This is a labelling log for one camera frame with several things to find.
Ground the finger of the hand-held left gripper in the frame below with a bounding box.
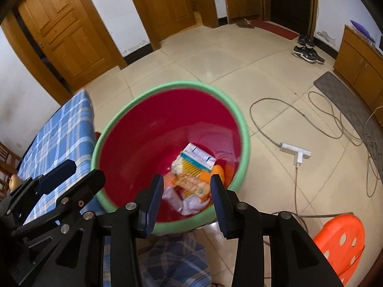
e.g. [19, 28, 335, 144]
[31, 159, 78, 197]
[10, 169, 107, 240]

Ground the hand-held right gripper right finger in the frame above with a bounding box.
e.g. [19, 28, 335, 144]
[210, 175, 345, 287]

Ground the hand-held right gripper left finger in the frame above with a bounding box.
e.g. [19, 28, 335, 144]
[18, 173, 165, 287]

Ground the orange peel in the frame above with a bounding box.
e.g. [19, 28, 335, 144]
[211, 163, 234, 186]

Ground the large yellow foam net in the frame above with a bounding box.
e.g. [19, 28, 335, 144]
[172, 161, 214, 204]

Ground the white and teal carton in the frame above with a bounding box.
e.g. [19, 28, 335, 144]
[181, 142, 217, 173]

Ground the red bin with green rim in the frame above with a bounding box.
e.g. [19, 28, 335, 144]
[91, 80, 251, 236]

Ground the blue plaid tablecloth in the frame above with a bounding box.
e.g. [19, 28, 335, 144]
[16, 90, 97, 225]

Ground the brown apple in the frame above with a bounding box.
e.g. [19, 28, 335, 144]
[8, 175, 23, 192]

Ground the wooden chair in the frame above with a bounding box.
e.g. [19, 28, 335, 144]
[0, 142, 23, 180]

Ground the white power strip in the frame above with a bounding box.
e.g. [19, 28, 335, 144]
[279, 142, 312, 168]

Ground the orange plastic stool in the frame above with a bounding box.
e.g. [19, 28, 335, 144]
[312, 213, 366, 286]

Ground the closed wooden door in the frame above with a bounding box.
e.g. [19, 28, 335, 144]
[0, 0, 129, 105]

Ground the grey door mat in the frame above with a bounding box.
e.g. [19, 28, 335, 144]
[313, 71, 383, 159]

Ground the brown slipper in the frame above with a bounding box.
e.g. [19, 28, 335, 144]
[235, 18, 255, 29]

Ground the red door mat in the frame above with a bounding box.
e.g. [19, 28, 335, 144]
[250, 20, 300, 40]

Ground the wooden cabinet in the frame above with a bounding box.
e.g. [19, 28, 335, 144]
[333, 25, 383, 112]

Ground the open wooden door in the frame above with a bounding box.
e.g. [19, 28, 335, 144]
[123, 0, 220, 51]

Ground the black door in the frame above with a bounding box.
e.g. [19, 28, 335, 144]
[268, 0, 319, 36]

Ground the purple cloth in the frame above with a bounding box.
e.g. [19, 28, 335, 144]
[350, 20, 376, 44]

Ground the grey floor cable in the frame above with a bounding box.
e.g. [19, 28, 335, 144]
[249, 91, 383, 198]

